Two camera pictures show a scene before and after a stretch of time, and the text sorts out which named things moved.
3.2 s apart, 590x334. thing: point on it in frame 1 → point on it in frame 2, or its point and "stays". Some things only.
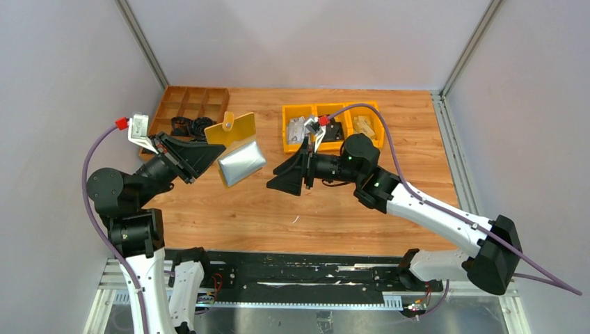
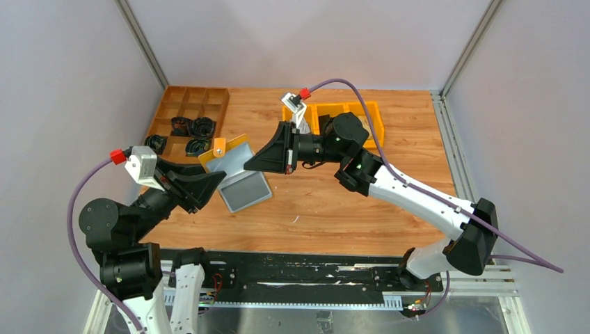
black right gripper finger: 289,176 → 272,158
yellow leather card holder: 243,155 → 241,188
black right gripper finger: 293,165 → 282,138
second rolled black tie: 181,126 stays
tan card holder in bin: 362,124 stays
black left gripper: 181,156 → 201,184
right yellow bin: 364,120 stays
